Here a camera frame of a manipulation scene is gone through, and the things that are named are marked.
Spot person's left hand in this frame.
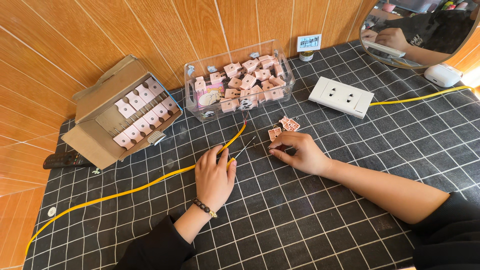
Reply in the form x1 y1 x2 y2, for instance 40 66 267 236
194 145 238 213

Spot person's right hand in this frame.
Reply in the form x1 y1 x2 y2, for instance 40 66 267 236
268 131 334 177

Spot yellow handle screwdriver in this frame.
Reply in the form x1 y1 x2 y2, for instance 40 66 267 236
226 136 257 170

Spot large pink plug shell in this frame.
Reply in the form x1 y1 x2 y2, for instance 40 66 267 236
278 115 301 133

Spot black grid table cloth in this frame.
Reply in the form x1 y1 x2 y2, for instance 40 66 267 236
22 39 480 270

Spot clear plastic container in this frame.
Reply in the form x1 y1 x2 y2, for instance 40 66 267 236
183 39 296 123

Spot person's black left sleeve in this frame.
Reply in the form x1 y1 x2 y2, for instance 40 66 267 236
113 215 196 270

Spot person's black sleeve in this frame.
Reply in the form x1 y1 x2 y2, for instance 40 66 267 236
408 191 480 270
113 215 196 270

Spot heap of pink plugs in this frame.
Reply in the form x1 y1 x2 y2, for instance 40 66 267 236
194 55 287 113

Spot rows of pink plugs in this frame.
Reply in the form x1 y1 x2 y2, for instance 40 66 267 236
112 77 180 151

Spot open cardboard carton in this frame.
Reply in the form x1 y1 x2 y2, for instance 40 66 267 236
61 54 184 170

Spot black remote control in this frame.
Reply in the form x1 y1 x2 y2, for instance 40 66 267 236
42 151 95 170

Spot white earbud case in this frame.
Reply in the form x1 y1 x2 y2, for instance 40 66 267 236
424 62 464 88

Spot person's black right sleeve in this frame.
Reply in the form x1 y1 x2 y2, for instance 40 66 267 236
408 191 480 270

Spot round mirror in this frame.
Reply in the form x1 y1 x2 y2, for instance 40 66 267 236
359 0 480 70

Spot brown beaded bracelet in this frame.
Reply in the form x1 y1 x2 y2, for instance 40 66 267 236
191 197 218 220

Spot white double wall socket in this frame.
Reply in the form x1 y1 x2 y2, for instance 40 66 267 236
308 76 375 120

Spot long yellow electric cable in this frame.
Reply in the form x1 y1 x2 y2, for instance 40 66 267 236
25 112 248 256

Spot yellow socket cable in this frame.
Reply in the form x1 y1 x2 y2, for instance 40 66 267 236
369 85 476 107

